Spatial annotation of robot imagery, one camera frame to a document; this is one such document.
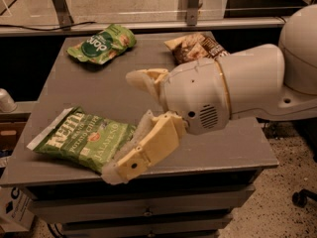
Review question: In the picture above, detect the upper grey drawer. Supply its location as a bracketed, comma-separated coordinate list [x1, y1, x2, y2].
[30, 184, 255, 223]

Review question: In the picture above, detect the metal bracket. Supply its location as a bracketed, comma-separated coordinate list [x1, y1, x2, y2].
[186, 0, 200, 26]
[52, 0, 73, 29]

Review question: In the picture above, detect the brown sea salt chip bag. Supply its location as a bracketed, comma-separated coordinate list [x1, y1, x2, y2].
[164, 33, 230, 64]

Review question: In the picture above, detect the white blue paper bag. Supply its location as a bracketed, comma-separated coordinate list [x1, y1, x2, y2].
[0, 187, 34, 233]

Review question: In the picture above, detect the middle metal bracket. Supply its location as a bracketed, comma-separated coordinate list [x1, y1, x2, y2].
[186, 0, 200, 26]

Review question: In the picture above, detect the white cup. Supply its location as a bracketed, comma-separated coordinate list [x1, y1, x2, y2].
[0, 88, 17, 113]

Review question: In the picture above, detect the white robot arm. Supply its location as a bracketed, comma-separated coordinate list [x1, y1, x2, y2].
[101, 5, 317, 184]

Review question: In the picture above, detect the lower grey drawer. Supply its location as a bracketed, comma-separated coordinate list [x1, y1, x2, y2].
[62, 212, 232, 238]

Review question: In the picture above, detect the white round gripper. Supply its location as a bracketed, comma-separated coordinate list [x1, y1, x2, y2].
[101, 59, 230, 184]

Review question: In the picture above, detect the grey drawer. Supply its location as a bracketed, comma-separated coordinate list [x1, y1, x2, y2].
[62, 212, 232, 238]
[30, 184, 255, 223]

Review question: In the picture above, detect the black chair caster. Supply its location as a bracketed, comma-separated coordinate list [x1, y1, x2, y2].
[292, 189, 317, 207]

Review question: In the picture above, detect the green jalapeno chip bag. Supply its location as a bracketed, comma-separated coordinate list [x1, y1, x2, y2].
[27, 107, 136, 174]

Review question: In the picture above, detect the black cable on ledge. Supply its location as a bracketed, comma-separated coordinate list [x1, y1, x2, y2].
[0, 20, 97, 32]

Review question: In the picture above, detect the left metal bracket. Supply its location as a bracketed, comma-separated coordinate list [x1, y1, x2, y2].
[52, 0, 73, 29]

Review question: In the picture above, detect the small green snack bag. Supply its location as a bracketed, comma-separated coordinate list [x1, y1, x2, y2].
[66, 24, 137, 64]

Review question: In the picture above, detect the grey drawer cabinet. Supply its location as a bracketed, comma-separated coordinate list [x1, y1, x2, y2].
[0, 31, 280, 238]

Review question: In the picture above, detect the cardboard box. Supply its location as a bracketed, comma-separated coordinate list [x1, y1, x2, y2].
[0, 122, 26, 150]

